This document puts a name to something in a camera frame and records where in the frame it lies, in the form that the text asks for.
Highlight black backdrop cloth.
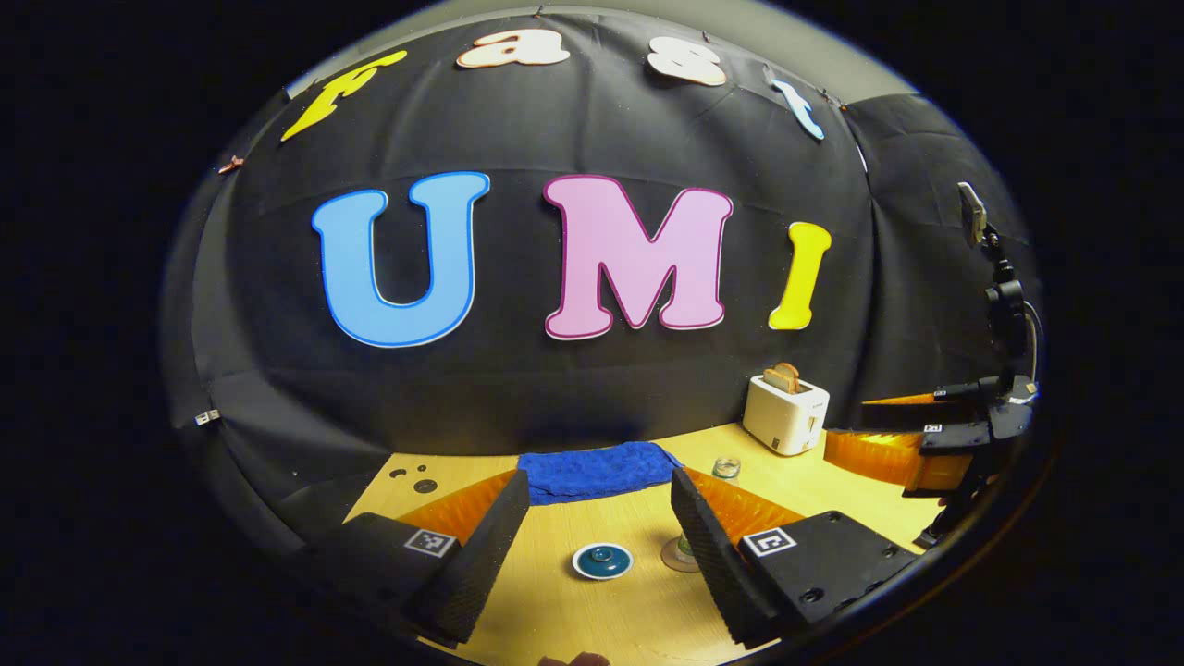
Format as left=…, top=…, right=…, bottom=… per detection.
left=162, top=7, right=1042, bottom=547

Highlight black camera stand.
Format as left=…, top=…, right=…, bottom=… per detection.
left=956, top=181, right=1044, bottom=380

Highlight white toaster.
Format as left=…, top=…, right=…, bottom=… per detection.
left=742, top=374, right=831, bottom=457

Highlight white teacup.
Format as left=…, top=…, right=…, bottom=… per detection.
left=571, top=542, right=635, bottom=582

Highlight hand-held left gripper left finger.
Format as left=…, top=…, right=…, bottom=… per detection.
left=305, top=469, right=531, bottom=647

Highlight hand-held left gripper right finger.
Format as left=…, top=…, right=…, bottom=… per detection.
left=670, top=467, right=926, bottom=648

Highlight blue towel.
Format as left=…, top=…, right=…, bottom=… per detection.
left=516, top=441, right=684, bottom=505

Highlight clear plastic water bottle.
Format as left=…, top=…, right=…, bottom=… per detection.
left=673, top=456, right=742, bottom=567

